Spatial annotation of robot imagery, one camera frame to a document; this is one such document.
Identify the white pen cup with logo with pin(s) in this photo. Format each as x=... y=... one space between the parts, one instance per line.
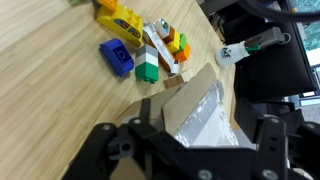
x=230 y=55

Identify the window with green view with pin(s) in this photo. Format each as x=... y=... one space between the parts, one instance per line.
x=311 y=33

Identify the white picture toy block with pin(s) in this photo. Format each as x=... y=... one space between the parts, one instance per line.
x=163 y=25

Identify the brown orange toy block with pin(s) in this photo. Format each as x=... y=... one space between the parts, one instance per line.
x=170 y=35

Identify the yellow toy car block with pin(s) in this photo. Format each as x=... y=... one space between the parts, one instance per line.
x=121 y=21

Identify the plain wooden block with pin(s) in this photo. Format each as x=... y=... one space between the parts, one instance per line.
x=174 y=81

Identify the black Dell monitor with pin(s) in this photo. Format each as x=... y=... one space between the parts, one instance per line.
x=276 y=73

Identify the green dice toy block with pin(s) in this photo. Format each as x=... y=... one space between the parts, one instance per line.
x=183 y=41

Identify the brown cardboard box with label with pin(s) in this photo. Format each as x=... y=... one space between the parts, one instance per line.
x=190 y=96

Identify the green white gray toy block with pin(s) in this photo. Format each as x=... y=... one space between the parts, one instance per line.
x=146 y=65

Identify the green marker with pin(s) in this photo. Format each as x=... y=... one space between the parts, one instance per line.
x=253 y=48

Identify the blue rounded toy block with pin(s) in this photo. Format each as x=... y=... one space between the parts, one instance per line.
x=116 y=56

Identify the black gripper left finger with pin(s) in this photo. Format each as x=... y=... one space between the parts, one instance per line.
x=96 y=146

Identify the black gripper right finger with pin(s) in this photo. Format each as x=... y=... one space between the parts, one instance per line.
x=273 y=150

